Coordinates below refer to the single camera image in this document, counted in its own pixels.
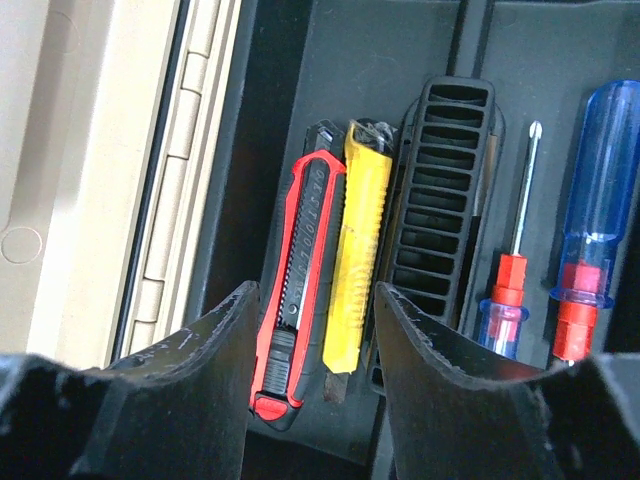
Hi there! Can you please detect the tan plastic tool box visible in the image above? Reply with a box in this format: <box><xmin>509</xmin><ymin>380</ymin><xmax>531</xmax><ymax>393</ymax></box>
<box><xmin>1</xmin><ymin>1</ymin><xmax>241</xmax><ymax>368</ymax></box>

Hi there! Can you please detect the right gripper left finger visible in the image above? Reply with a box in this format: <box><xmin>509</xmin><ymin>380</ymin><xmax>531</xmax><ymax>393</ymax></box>
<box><xmin>1</xmin><ymin>281</ymin><xmax>259</xmax><ymax>479</ymax></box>

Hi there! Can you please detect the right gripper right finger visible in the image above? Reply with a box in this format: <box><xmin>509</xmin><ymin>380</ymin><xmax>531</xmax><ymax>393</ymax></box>
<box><xmin>374</xmin><ymin>283</ymin><xmax>639</xmax><ymax>479</ymax></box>

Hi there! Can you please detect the red black utility knife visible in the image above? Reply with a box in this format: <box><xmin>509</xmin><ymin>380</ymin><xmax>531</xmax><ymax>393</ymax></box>
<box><xmin>249</xmin><ymin>120</ymin><xmax>346</xmax><ymax>431</ymax></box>

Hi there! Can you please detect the yellow utility knife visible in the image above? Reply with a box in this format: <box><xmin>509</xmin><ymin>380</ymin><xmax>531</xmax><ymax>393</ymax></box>
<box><xmin>322</xmin><ymin>118</ymin><xmax>395</xmax><ymax>404</ymax></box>

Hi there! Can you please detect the black tool tray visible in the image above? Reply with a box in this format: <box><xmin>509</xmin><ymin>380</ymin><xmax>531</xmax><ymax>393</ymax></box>
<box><xmin>192</xmin><ymin>0</ymin><xmax>640</xmax><ymax>466</ymax></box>

